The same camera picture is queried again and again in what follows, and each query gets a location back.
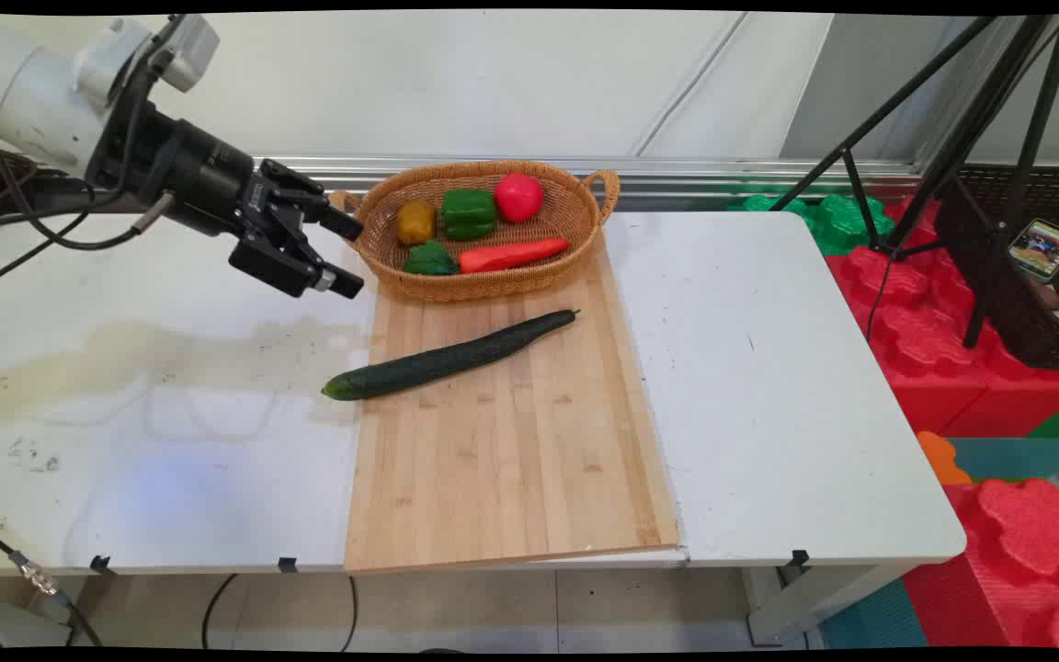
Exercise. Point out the bamboo cutting board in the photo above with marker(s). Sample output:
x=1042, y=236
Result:
x=511, y=460

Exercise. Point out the black table clip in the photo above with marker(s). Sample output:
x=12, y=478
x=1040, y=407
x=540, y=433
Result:
x=101, y=564
x=799, y=558
x=287, y=564

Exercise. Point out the orange-red toy carrot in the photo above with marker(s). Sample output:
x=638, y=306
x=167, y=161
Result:
x=511, y=255

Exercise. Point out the large red foam block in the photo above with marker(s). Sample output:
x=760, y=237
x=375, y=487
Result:
x=925, y=349

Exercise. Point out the black camera tripod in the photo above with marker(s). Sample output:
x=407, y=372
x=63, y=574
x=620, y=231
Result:
x=962, y=138

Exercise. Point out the oval wicker basket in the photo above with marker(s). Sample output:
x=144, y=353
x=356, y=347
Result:
x=493, y=285

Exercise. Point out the green toy bell pepper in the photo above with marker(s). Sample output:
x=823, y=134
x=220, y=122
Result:
x=469, y=213

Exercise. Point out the long dark green cucumber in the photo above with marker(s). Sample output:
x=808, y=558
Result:
x=447, y=359

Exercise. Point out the white table leg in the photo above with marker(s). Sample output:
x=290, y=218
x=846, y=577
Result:
x=814, y=602

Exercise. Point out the green foam block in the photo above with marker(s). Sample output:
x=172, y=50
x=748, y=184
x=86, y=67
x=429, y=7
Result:
x=837, y=221

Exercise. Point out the dark woven basket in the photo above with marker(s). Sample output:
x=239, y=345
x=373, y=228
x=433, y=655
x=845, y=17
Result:
x=1017, y=313

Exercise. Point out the green toy leafy vegetable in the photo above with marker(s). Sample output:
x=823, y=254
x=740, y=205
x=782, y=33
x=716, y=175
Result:
x=428, y=260

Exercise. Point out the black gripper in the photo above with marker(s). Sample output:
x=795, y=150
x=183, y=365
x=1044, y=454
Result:
x=194, y=179

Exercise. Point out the red flower-topped foam block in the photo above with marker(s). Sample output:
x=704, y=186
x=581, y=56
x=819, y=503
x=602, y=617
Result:
x=1026, y=552

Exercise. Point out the teal foam mat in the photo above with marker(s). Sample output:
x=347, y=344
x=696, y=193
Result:
x=1017, y=458

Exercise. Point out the red toy tomato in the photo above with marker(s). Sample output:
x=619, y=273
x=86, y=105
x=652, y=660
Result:
x=518, y=197

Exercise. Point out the smartphone with lit screen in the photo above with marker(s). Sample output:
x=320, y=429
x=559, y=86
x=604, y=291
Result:
x=1044, y=248

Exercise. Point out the yellow-brown toy potato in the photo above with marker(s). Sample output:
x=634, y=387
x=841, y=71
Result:
x=415, y=222

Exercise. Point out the orange foam piece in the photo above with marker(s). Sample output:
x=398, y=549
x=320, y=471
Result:
x=941, y=460

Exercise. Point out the aluminium wall rail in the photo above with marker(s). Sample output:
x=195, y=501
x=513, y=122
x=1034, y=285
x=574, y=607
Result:
x=723, y=175

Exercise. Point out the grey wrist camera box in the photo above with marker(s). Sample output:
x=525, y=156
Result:
x=185, y=46

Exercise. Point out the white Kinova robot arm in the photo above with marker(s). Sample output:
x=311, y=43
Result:
x=28, y=87

